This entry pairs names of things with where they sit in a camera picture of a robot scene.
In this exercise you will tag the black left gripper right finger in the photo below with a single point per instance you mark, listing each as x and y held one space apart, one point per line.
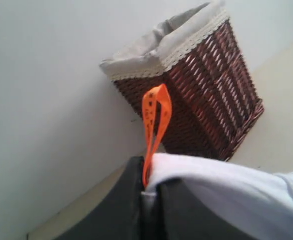
186 218

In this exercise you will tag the dark brown wicker basket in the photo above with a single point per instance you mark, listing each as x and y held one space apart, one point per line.
214 100

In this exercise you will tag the white t-shirt red lettering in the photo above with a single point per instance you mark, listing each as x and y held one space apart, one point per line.
256 202

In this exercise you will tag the orange garment tag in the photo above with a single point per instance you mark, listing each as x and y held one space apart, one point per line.
157 95

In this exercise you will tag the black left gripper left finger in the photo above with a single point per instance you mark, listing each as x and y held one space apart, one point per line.
118 215

